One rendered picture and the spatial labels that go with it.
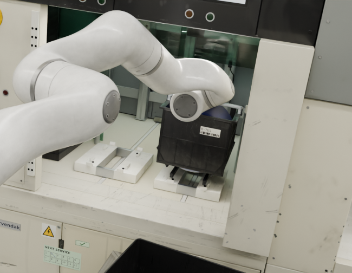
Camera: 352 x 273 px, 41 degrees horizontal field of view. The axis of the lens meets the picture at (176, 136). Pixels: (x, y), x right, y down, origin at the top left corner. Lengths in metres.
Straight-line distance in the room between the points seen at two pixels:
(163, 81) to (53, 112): 0.34
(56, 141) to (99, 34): 0.22
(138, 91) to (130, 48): 1.25
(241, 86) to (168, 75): 1.07
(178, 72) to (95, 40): 0.26
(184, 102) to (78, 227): 0.50
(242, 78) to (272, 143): 0.96
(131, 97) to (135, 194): 0.81
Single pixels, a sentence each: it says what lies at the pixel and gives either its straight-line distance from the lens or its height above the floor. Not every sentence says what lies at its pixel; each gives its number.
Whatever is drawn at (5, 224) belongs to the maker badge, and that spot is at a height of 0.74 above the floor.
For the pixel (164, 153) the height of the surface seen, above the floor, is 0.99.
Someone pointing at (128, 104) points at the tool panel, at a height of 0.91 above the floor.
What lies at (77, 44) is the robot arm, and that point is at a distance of 0.90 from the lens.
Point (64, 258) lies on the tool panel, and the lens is 1.50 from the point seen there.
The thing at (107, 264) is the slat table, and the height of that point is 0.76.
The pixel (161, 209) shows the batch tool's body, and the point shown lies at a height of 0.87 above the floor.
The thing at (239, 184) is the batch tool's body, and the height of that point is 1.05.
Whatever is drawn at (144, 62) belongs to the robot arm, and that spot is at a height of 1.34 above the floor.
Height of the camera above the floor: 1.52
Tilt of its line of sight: 19 degrees down
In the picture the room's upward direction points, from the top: 8 degrees clockwise
